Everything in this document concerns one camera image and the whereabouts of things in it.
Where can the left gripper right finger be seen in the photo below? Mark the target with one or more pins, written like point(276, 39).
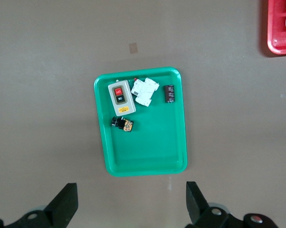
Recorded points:
point(196, 209)

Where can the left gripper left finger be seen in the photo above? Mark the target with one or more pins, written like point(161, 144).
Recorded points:
point(62, 206)

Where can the green plastic tray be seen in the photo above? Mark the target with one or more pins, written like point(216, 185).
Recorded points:
point(147, 142)

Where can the red plastic tray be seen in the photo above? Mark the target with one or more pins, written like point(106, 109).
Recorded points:
point(276, 35)

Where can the black gold push button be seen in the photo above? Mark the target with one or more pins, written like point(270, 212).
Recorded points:
point(122, 124)

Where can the black cylindrical capacitor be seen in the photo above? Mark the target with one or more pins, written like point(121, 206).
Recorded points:
point(169, 93)

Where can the white circuit breaker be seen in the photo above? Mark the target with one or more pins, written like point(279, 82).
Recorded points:
point(145, 92)

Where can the grey on-off switch box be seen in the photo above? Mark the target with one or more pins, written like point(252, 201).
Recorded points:
point(121, 98)

